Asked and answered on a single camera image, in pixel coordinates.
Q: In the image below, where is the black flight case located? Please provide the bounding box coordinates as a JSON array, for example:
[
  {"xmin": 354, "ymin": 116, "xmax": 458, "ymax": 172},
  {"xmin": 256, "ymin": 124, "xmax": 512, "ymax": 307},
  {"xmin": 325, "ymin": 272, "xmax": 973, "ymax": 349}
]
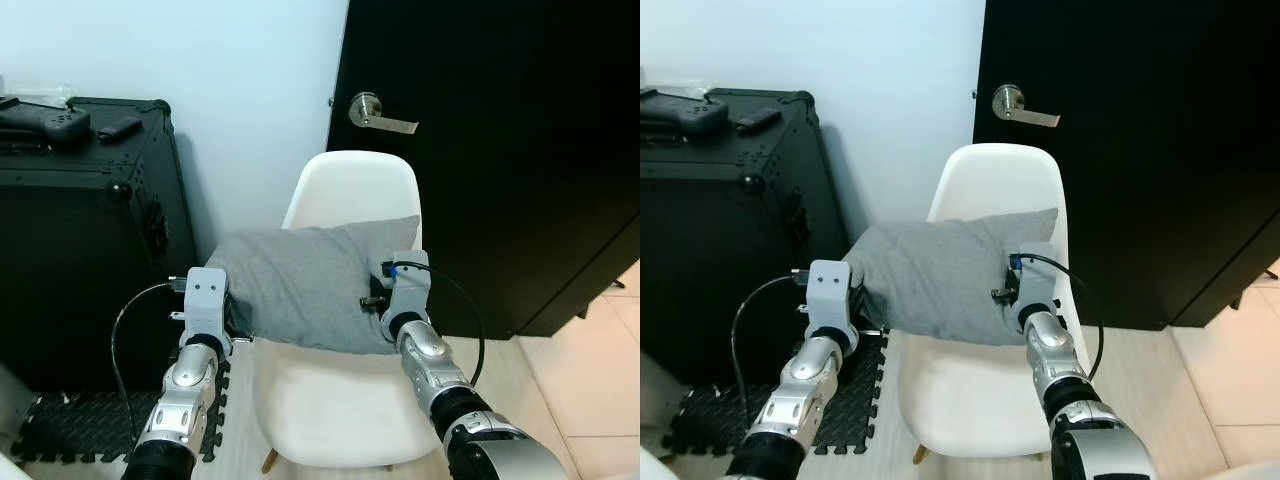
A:
[
  {"xmin": 640, "ymin": 88, "xmax": 852, "ymax": 387},
  {"xmin": 0, "ymin": 97, "xmax": 199, "ymax": 393}
]

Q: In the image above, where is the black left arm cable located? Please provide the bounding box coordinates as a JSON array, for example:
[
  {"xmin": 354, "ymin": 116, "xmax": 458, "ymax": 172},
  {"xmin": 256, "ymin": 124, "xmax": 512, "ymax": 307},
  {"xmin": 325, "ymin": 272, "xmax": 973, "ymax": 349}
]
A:
[
  {"xmin": 109, "ymin": 279, "xmax": 188, "ymax": 443},
  {"xmin": 729, "ymin": 271, "xmax": 812, "ymax": 433}
]

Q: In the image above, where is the small black remote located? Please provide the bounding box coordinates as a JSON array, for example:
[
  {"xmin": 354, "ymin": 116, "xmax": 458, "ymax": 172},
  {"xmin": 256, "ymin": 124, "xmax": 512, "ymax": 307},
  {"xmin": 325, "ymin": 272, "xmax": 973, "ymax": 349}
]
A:
[
  {"xmin": 97, "ymin": 116, "xmax": 144, "ymax": 144},
  {"xmin": 735, "ymin": 106, "xmax": 784, "ymax": 135}
]

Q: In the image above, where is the silver lever door handle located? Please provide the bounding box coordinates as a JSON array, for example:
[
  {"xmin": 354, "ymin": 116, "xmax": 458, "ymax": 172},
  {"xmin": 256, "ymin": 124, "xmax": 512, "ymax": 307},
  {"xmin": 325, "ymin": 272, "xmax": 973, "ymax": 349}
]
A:
[
  {"xmin": 348, "ymin": 92, "xmax": 420, "ymax": 136},
  {"xmin": 992, "ymin": 84, "xmax": 1062, "ymax": 129}
]

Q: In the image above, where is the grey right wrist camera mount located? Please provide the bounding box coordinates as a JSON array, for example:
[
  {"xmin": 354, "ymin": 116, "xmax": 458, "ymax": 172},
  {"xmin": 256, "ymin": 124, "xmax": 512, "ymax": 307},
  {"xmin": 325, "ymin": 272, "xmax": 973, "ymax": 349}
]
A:
[
  {"xmin": 380, "ymin": 250, "xmax": 434, "ymax": 332},
  {"xmin": 1010, "ymin": 242, "xmax": 1064, "ymax": 332}
]

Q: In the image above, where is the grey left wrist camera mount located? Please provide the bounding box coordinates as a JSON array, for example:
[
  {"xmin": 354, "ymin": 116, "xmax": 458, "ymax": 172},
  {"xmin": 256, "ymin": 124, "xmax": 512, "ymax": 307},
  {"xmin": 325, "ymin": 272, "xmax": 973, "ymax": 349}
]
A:
[
  {"xmin": 805, "ymin": 259, "xmax": 864, "ymax": 347},
  {"xmin": 170, "ymin": 267, "xmax": 234, "ymax": 357}
]

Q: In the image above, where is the black door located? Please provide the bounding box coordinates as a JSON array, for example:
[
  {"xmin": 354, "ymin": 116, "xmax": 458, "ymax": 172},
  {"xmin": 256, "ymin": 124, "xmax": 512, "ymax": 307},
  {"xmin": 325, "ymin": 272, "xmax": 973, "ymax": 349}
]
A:
[
  {"xmin": 972, "ymin": 0, "xmax": 1280, "ymax": 332},
  {"xmin": 327, "ymin": 0, "xmax": 641, "ymax": 340}
]

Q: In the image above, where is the white plastic shell chair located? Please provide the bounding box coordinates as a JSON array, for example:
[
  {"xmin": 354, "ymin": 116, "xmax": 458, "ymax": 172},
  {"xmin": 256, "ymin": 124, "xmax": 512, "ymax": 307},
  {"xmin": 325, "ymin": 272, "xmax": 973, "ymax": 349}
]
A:
[
  {"xmin": 895, "ymin": 143, "xmax": 1093, "ymax": 467},
  {"xmin": 250, "ymin": 150, "xmax": 443, "ymax": 474}
]

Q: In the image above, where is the black handheld controller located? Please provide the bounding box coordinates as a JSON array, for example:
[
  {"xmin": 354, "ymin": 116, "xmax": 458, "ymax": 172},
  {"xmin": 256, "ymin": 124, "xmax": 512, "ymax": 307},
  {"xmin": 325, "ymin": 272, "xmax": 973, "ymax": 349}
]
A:
[
  {"xmin": 640, "ymin": 88, "xmax": 730, "ymax": 142},
  {"xmin": 0, "ymin": 97, "xmax": 92, "ymax": 152}
]

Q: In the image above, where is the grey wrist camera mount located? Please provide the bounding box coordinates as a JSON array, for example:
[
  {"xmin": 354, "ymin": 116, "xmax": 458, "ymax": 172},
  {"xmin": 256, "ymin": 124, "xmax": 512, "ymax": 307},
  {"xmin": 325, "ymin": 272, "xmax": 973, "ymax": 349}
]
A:
[
  {"xmin": 805, "ymin": 259, "xmax": 864, "ymax": 347},
  {"xmin": 1010, "ymin": 242, "xmax": 1064, "ymax": 332},
  {"xmin": 170, "ymin": 267, "xmax": 234, "ymax": 357},
  {"xmin": 380, "ymin": 250, "xmax": 434, "ymax": 332}
]

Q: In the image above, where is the black foam puzzle mat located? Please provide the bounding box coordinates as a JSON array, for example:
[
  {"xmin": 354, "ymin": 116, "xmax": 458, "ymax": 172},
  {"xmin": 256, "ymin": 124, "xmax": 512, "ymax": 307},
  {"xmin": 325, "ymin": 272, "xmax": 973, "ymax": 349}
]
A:
[
  {"xmin": 660, "ymin": 333, "xmax": 890, "ymax": 457},
  {"xmin": 10, "ymin": 358, "xmax": 232, "ymax": 464}
]

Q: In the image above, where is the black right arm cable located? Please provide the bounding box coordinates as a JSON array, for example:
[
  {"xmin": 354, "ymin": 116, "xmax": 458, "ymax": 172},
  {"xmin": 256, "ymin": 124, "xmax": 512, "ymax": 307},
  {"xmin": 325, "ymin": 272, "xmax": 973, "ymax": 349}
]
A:
[
  {"xmin": 1013, "ymin": 252, "xmax": 1106, "ymax": 383},
  {"xmin": 390, "ymin": 261, "xmax": 487, "ymax": 393}
]

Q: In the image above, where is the grey fabric pillow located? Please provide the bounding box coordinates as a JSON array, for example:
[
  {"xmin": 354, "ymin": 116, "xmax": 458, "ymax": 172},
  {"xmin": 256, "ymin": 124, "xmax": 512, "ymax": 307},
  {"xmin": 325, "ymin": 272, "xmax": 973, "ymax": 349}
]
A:
[
  {"xmin": 843, "ymin": 208, "xmax": 1060, "ymax": 349},
  {"xmin": 205, "ymin": 215, "xmax": 422, "ymax": 357}
]

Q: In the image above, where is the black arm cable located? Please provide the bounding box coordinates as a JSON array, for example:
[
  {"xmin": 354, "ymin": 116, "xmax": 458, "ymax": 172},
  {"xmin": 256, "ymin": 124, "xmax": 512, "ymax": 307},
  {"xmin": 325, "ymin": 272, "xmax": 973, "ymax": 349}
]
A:
[
  {"xmin": 729, "ymin": 271, "xmax": 812, "ymax": 433},
  {"xmin": 390, "ymin": 261, "xmax": 487, "ymax": 393},
  {"xmin": 109, "ymin": 279, "xmax": 188, "ymax": 443},
  {"xmin": 1013, "ymin": 252, "xmax": 1106, "ymax": 383}
]

